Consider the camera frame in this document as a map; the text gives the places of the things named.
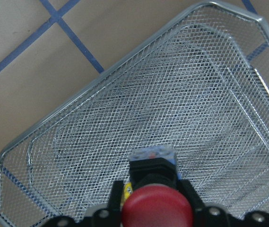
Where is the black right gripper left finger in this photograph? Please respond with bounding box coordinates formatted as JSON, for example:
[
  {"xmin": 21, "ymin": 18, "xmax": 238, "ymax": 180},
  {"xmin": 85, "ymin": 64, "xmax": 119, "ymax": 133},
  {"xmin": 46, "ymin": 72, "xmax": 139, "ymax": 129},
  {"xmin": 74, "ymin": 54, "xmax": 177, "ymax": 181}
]
[{"xmin": 107, "ymin": 181, "xmax": 124, "ymax": 211}]

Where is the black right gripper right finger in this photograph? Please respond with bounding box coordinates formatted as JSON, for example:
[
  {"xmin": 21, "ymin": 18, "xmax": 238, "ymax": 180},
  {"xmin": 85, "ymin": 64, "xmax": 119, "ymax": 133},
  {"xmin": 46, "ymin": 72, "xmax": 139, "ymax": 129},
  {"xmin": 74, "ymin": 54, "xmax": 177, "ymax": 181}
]
[{"xmin": 180, "ymin": 180, "xmax": 204, "ymax": 210}]

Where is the red emergency stop button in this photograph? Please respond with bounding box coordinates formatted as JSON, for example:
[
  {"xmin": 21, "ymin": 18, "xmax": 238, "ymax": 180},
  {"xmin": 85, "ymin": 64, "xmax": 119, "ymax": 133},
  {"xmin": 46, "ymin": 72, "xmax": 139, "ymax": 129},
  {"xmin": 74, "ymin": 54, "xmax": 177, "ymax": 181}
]
[{"xmin": 121, "ymin": 145, "xmax": 194, "ymax": 227}]

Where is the silver wire mesh shelf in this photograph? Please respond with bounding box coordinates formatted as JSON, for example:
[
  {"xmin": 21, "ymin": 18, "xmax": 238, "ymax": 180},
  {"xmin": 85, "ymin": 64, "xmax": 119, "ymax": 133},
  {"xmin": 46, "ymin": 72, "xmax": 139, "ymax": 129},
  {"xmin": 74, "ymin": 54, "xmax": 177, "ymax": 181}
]
[{"xmin": 0, "ymin": 0, "xmax": 269, "ymax": 227}]

